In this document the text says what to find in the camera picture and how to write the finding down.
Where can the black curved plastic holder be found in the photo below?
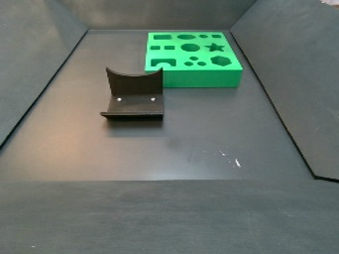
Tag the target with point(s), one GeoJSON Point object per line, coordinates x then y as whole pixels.
{"type": "Point", "coordinates": [134, 89]}

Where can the green shape sorter block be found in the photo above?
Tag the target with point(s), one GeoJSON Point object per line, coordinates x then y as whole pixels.
{"type": "Point", "coordinates": [196, 59]}

